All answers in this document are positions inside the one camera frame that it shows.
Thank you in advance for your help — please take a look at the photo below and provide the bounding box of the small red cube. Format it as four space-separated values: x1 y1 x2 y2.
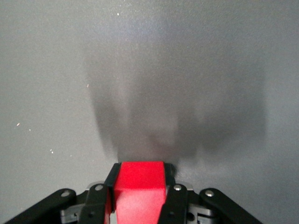
113 161 167 224

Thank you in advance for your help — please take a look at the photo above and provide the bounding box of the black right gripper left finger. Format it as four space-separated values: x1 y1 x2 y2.
4 162 122 224

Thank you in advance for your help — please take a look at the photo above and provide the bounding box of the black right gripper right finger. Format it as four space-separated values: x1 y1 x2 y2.
158 162 264 224

